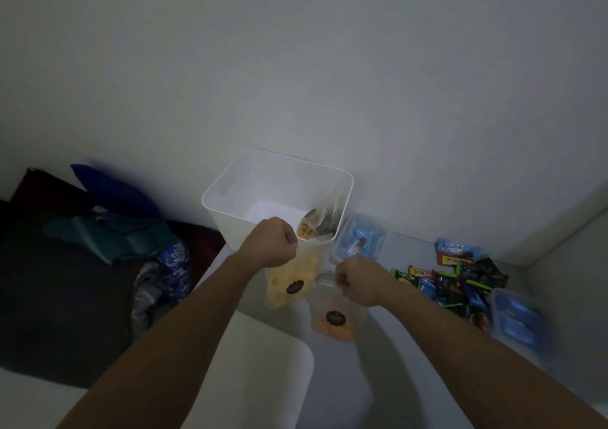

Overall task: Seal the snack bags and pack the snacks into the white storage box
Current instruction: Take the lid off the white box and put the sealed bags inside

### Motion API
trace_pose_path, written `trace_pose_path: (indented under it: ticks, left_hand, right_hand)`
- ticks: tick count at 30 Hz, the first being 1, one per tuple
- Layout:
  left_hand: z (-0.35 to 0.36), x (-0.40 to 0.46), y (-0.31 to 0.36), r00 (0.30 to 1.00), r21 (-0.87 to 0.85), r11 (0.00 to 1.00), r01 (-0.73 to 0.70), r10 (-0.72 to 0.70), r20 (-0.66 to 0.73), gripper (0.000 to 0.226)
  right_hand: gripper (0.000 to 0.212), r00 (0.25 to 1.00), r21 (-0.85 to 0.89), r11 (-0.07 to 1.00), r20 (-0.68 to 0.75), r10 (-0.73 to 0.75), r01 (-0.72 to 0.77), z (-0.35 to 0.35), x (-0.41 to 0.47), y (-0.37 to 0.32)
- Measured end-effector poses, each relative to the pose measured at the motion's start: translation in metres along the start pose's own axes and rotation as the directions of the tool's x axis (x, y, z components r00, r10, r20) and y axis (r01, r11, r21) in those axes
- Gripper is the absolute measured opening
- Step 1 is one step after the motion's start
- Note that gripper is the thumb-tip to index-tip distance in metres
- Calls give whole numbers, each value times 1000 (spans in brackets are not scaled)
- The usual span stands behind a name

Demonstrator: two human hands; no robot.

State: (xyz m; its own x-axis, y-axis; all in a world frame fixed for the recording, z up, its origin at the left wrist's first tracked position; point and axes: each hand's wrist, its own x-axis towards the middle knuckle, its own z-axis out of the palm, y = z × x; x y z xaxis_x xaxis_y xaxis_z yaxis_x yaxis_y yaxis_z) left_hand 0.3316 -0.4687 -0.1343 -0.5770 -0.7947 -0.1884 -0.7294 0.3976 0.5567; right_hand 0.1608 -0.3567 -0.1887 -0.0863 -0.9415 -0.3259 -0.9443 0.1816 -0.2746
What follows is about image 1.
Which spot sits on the person's left hand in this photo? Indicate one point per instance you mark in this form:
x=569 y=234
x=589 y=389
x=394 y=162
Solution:
x=268 y=243

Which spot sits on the person's right hand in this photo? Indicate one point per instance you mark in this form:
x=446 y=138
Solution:
x=365 y=281

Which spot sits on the person's right fingers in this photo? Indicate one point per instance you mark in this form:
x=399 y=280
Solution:
x=343 y=281

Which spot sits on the person's left fingers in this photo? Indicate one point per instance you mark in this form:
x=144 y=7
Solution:
x=291 y=245

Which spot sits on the clear bag of yellow snacks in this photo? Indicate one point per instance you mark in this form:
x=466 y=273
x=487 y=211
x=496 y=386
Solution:
x=287 y=284

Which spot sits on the clear bag of orange snacks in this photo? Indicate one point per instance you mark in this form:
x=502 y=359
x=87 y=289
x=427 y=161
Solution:
x=335 y=322

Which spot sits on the person's left forearm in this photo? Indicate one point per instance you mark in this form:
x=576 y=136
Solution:
x=175 y=343

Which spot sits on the person's right forearm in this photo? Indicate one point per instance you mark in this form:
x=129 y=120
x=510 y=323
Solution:
x=475 y=362

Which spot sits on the clear bag of brown snacks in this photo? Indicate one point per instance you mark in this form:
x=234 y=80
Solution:
x=317 y=224

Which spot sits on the clear container with blue packets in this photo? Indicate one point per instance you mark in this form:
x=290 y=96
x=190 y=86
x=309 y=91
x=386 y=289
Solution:
x=363 y=241
x=517 y=319

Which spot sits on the white plastic storage bin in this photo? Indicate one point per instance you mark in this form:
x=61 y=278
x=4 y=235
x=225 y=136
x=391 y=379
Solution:
x=266 y=191

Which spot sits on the pile of assorted snack bars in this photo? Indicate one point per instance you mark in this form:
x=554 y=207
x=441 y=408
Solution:
x=456 y=279

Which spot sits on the blue floral fabric bag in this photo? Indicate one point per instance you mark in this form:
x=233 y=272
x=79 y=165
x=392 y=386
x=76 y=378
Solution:
x=175 y=267

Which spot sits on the grey plastic bag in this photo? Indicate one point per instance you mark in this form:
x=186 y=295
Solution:
x=145 y=298

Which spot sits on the teal cloth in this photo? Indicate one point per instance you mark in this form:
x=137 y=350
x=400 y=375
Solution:
x=118 y=241

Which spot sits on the blue pillow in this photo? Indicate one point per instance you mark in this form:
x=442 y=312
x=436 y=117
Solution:
x=116 y=191

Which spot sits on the dark sofa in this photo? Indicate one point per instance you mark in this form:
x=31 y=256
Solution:
x=52 y=300

